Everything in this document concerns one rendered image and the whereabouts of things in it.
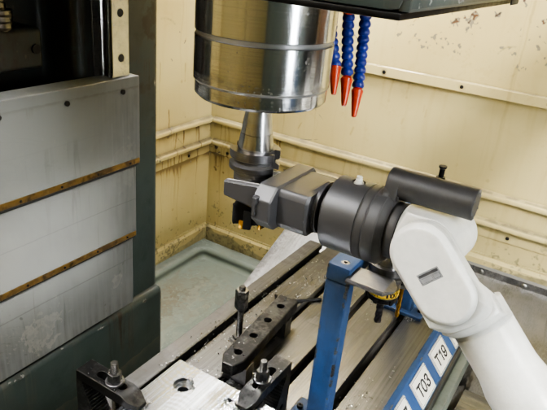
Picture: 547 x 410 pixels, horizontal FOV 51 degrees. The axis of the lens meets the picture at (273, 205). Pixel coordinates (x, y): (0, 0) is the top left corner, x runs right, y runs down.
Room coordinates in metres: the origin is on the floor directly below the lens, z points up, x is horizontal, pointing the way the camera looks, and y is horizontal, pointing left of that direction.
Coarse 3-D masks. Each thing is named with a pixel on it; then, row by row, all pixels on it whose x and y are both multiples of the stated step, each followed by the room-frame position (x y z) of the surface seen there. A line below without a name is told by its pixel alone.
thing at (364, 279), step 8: (360, 272) 0.78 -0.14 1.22; (368, 272) 0.78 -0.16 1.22; (352, 280) 0.75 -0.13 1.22; (360, 280) 0.75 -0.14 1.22; (368, 280) 0.76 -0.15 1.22; (376, 280) 0.76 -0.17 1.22; (384, 280) 0.76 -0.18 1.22; (392, 280) 0.76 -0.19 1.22; (360, 288) 0.74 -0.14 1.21; (368, 288) 0.73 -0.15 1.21; (376, 288) 0.73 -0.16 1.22; (384, 288) 0.74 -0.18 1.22; (392, 288) 0.74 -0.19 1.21
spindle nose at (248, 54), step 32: (224, 0) 0.61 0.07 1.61; (256, 0) 0.60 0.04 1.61; (224, 32) 0.61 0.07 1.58; (256, 32) 0.60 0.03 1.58; (288, 32) 0.60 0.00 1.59; (320, 32) 0.63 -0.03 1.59; (224, 64) 0.61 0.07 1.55; (256, 64) 0.60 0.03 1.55; (288, 64) 0.60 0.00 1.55; (320, 64) 0.63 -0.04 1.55; (224, 96) 0.61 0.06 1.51; (256, 96) 0.60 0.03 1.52; (288, 96) 0.61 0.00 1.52; (320, 96) 0.64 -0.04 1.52
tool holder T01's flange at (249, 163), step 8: (232, 144) 0.68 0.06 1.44; (232, 152) 0.66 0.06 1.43; (240, 152) 0.65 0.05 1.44; (248, 152) 0.66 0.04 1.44; (272, 152) 0.67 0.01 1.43; (280, 152) 0.67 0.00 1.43; (232, 160) 0.67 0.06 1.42; (240, 160) 0.65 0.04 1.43; (248, 160) 0.65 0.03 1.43; (256, 160) 0.65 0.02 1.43; (264, 160) 0.65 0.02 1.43; (272, 160) 0.66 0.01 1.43; (232, 168) 0.66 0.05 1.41; (240, 168) 0.65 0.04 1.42; (248, 168) 0.65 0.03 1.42; (256, 168) 0.65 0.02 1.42; (264, 168) 0.65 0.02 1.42; (272, 168) 0.66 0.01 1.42
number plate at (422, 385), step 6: (420, 366) 0.89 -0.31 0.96; (420, 372) 0.88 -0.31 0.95; (426, 372) 0.89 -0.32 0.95; (414, 378) 0.85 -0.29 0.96; (420, 378) 0.87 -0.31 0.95; (426, 378) 0.88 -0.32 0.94; (414, 384) 0.84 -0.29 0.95; (420, 384) 0.86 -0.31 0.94; (426, 384) 0.87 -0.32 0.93; (432, 384) 0.88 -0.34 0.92; (414, 390) 0.83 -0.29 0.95; (420, 390) 0.84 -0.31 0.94; (426, 390) 0.86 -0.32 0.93; (432, 390) 0.87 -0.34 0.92; (420, 396) 0.83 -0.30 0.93; (426, 396) 0.85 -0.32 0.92; (420, 402) 0.82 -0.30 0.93; (426, 402) 0.84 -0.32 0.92
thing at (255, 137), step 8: (248, 112) 0.67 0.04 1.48; (256, 112) 0.66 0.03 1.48; (248, 120) 0.66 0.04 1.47; (256, 120) 0.66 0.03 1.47; (264, 120) 0.66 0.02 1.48; (248, 128) 0.66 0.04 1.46; (256, 128) 0.66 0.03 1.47; (264, 128) 0.66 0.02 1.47; (272, 128) 0.68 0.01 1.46; (240, 136) 0.67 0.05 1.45; (248, 136) 0.66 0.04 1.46; (256, 136) 0.66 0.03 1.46; (264, 136) 0.66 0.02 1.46; (272, 136) 0.67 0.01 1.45; (240, 144) 0.67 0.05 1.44; (248, 144) 0.66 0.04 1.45; (256, 144) 0.66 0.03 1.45; (264, 144) 0.66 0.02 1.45; (272, 144) 0.67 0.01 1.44; (256, 152) 0.66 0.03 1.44; (264, 152) 0.66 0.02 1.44
